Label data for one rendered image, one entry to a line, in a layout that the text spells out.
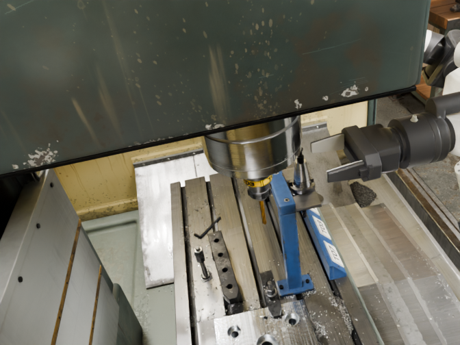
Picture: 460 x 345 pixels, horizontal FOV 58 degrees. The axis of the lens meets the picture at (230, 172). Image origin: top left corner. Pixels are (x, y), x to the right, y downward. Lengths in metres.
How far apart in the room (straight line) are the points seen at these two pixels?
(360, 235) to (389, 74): 1.10
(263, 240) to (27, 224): 0.75
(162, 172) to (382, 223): 0.94
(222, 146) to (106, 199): 1.49
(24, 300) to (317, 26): 0.62
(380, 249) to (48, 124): 1.24
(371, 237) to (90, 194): 1.24
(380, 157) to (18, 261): 0.62
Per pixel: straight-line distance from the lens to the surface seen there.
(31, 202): 0.90
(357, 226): 1.62
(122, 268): 1.86
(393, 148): 0.72
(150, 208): 1.79
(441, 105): 0.76
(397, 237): 1.61
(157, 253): 1.71
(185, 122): 0.49
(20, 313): 0.78
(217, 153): 0.61
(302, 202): 0.99
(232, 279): 1.18
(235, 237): 1.37
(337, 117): 1.94
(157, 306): 1.63
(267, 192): 0.71
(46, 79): 0.48
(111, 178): 1.96
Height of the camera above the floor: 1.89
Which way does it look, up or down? 37 degrees down
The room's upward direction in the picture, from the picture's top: 11 degrees counter-clockwise
